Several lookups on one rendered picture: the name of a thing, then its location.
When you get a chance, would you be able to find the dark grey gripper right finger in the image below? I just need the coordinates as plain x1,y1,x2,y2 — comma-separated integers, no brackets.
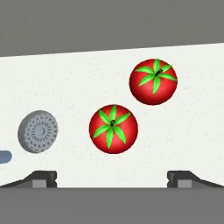
166,170,224,189

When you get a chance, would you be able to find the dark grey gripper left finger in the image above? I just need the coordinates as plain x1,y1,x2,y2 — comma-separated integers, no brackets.
0,170,58,189

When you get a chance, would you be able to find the white sink basin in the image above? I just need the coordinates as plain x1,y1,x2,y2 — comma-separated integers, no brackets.
0,42,224,189

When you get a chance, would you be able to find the red tomato with green stem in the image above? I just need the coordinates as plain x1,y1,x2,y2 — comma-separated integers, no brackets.
88,104,139,155
129,58,179,106

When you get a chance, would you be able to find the grey round sink drain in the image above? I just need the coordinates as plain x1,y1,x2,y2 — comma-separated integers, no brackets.
17,109,59,154

